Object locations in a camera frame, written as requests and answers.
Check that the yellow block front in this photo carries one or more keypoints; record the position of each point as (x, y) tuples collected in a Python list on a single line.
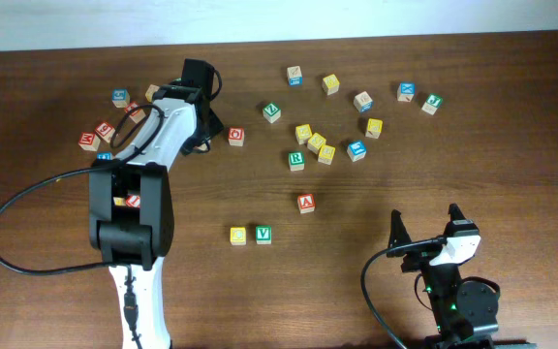
[(326, 154)]

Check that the blue X block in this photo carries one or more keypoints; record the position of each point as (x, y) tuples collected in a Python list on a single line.
[(406, 91)]

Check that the red a block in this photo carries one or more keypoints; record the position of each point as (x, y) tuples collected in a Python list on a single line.
[(135, 114), (306, 203)]

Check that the yellow block back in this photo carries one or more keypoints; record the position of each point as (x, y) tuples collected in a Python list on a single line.
[(303, 133)]

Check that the blue side far block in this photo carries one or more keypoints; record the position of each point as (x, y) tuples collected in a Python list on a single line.
[(294, 76)]

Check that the blue I leaf block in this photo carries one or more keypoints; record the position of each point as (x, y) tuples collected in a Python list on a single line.
[(356, 150)]

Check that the yellow block left lower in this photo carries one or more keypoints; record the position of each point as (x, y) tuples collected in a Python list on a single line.
[(119, 201)]

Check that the red I block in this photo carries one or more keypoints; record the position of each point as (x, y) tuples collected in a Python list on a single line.
[(133, 201)]

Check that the red M block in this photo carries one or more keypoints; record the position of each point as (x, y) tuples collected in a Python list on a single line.
[(89, 141)]

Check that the blue D wooden block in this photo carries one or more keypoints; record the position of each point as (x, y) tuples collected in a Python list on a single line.
[(363, 102)]

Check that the green V block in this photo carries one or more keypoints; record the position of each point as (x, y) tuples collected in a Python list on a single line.
[(263, 234)]

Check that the blue H block upper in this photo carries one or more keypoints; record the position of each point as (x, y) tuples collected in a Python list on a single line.
[(104, 156)]

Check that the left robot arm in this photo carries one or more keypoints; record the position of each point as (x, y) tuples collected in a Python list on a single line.
[(131, 213)]

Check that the plain wooden yellow block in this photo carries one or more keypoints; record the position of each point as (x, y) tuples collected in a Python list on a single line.
[(151, 90)]

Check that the green J block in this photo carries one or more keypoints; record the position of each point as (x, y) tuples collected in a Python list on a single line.
[(432, 104)]

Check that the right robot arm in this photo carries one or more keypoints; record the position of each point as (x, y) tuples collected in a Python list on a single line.
[(464, 308)]

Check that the red 9 block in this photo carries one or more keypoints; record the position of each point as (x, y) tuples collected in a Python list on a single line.
[(105, 131)]

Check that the blue 5 block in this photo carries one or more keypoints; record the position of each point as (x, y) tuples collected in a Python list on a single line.
[(120, 98)]

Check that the yellow block middle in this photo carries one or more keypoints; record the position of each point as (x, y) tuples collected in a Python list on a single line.
[(316, 142)]

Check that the yellow C block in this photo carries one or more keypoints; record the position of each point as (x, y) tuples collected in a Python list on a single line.
[(238, 236)]

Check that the green R block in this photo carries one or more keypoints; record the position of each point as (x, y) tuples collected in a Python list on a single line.
[(296, 161)]

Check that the yellow top far block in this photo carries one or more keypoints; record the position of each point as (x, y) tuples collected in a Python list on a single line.
[(330, 84)]

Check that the yellow block with crayon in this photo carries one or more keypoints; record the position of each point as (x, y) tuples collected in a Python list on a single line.
[(374, 128)]

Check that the red O block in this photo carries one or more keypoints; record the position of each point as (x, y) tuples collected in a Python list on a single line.
[(236, 136)]

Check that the green Z block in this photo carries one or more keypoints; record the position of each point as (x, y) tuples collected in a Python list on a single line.
[(271, 112)]

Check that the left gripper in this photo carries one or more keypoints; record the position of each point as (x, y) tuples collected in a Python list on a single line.
[(214, 122)]

